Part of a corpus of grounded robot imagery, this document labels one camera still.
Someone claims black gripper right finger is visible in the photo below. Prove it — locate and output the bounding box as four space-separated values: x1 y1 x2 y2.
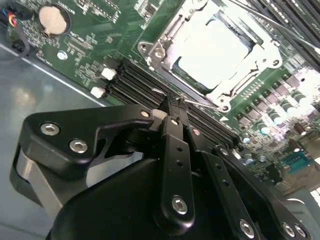
174 95 315 240

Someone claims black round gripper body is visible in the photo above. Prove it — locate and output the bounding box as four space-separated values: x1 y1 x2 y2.
44 159 233 240

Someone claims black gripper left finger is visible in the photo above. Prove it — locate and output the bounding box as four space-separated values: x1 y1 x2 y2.
9 95 197 236

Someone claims metal wire locking lever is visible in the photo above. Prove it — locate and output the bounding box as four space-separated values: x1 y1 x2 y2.
152 87 227 111
239 4 320 52

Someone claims silver CPU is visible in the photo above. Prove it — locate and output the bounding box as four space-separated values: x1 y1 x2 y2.
173 17 254 91

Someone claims metal socket cover frame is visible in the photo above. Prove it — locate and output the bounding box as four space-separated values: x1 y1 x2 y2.
149 0 284 105

